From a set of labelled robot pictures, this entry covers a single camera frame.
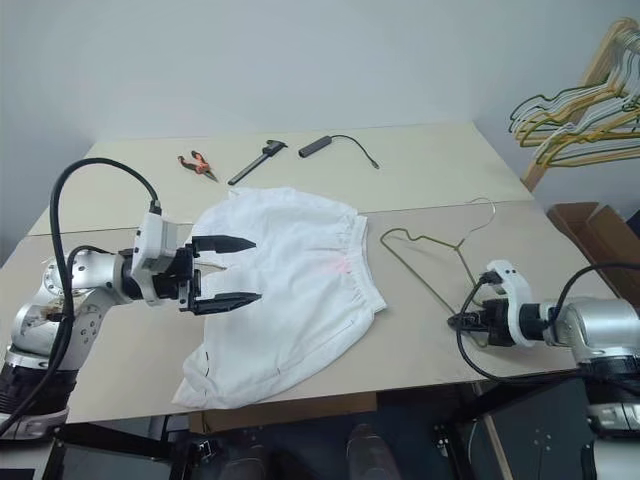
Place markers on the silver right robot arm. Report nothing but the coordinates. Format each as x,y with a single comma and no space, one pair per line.
590,320

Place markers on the bunch of hangers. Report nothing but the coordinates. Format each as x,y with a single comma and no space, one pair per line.
595,75

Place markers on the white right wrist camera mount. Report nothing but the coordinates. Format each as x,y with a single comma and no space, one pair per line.
510,280

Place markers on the black table frame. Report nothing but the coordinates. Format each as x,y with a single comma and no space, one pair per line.
115,440

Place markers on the white shorts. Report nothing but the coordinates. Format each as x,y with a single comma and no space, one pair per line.
300,260

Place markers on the brown cardboard box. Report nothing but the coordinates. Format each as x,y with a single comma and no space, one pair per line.
600,235

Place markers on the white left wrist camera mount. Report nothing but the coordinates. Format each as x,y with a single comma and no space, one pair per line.
155,240

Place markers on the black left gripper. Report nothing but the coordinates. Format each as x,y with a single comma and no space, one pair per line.
172,287

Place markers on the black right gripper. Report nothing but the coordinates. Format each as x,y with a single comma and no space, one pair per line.
500,325

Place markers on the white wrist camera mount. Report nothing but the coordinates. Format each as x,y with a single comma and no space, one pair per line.
510,280
155,240

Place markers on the dark rounded shape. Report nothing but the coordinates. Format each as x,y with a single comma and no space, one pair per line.
365,447

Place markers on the black caliper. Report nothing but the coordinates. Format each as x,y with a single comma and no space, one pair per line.
255,162

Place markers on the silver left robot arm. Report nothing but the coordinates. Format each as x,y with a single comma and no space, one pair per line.
90,270

